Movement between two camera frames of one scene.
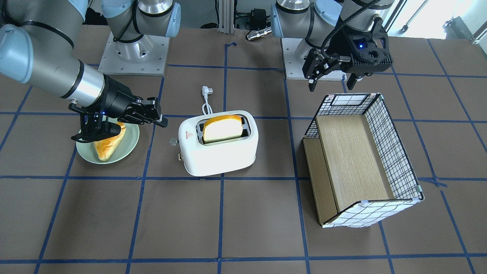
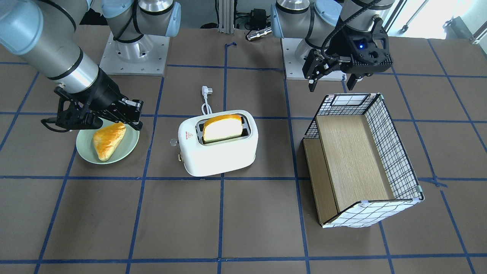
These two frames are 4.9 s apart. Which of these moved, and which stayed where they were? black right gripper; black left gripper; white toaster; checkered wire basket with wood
Moved: black right gripper
Stayed: checkered wire basket with wood; black left gripper; white toaster
